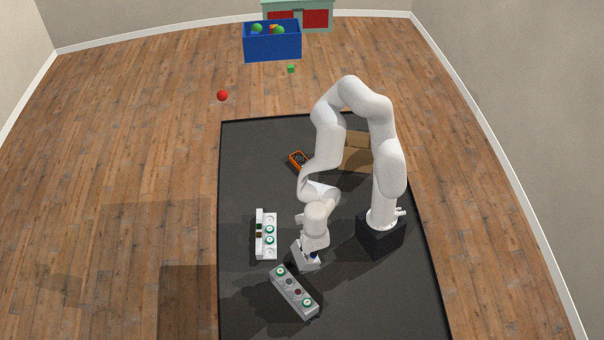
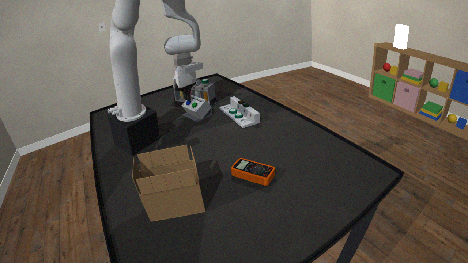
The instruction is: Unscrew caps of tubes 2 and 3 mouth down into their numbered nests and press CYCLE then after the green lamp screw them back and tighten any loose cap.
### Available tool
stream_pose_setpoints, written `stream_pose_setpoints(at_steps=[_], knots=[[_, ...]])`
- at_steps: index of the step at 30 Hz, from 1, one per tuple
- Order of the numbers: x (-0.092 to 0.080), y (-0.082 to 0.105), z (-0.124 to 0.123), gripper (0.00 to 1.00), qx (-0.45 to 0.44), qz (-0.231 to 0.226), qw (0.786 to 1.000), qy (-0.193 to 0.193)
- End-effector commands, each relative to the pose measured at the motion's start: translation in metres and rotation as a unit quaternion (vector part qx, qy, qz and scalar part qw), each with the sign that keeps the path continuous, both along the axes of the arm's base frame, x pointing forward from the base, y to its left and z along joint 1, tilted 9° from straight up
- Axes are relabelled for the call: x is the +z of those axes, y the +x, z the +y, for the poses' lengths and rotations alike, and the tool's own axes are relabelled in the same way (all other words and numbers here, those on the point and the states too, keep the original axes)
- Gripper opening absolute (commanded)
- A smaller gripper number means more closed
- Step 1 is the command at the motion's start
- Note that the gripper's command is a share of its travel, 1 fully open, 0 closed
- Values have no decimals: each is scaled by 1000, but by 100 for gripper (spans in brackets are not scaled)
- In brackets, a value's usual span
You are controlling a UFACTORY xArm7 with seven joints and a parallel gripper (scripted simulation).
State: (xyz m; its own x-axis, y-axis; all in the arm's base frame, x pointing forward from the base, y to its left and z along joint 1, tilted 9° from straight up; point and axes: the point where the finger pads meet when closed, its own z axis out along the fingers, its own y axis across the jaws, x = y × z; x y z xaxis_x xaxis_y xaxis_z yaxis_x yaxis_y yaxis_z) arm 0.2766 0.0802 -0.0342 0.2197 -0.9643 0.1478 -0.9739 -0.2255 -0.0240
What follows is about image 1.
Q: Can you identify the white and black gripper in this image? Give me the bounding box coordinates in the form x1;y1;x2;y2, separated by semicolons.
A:
300;228;330;257

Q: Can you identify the brown cardboard box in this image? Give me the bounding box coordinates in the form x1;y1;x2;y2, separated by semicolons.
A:
338;130;374;174

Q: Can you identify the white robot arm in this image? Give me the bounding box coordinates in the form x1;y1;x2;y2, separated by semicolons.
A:
294;75;407;239

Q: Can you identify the orange digital multimeter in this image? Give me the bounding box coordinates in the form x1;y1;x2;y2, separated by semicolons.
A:
289;151;308;172

